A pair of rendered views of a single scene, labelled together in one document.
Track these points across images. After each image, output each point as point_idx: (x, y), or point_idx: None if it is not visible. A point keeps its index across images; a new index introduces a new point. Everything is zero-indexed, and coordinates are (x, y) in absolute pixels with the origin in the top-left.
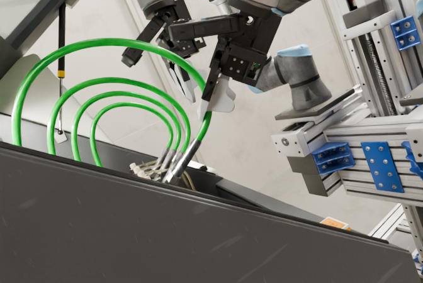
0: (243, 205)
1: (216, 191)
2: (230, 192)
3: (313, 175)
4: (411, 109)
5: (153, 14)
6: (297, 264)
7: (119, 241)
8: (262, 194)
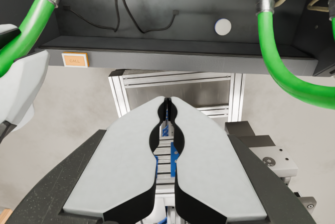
0: None
1: (313, 53)
2: (261, 56)
3: (239, 136)
4: (167, 212)
5: None
6: None
7: None
8: (198, 69)
